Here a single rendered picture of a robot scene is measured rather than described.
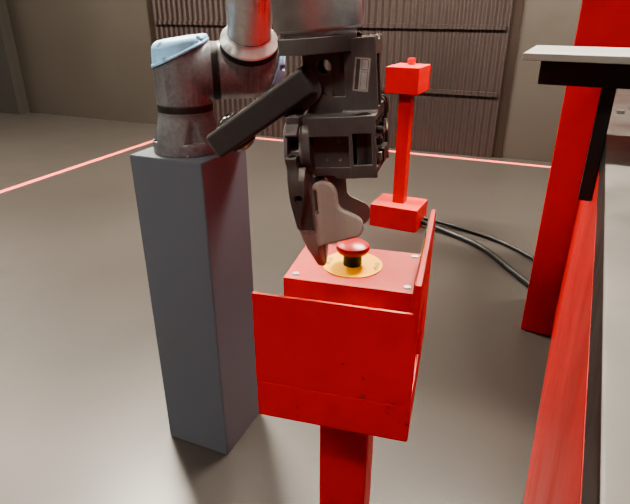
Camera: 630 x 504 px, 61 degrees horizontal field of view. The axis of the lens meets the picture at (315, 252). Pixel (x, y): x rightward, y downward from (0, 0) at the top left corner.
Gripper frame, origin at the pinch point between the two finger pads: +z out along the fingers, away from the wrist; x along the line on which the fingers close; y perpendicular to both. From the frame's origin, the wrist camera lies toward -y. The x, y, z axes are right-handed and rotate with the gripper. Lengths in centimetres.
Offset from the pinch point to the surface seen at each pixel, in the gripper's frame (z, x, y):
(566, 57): -13.6, 37.9, 26.9
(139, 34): -22, 421, -280
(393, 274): 6.4, 8.5, 6.5
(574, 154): 23, 130, 45
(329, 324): 5.3, -4.8, 2.3
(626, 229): -1.2, 4.5, 28.6
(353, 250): 3.3, 8.1, 2.1
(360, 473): 31.2, 2.2, 2.6
